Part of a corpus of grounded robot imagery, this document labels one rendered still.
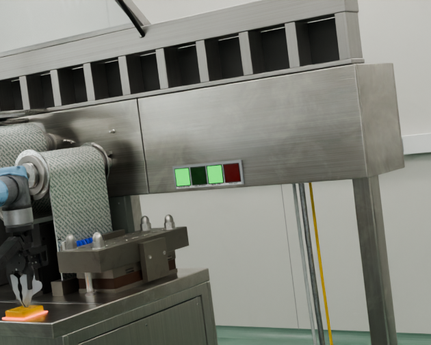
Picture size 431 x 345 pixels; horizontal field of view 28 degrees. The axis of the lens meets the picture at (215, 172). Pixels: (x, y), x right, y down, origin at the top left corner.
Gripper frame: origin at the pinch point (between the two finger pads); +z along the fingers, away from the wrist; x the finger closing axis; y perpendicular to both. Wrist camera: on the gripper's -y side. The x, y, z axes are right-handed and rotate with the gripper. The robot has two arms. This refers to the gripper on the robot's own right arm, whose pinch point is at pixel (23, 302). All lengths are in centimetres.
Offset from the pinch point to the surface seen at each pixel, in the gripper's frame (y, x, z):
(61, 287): 21.4, 8.2, 0.8
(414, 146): 284, 7, -15
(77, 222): 32.9, 9.8, -16.1
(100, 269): 19.5, -9.8, -4.7
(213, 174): 55, -25, -25
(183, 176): 55, -14, -25
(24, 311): -2.8, -3.3, 1.3
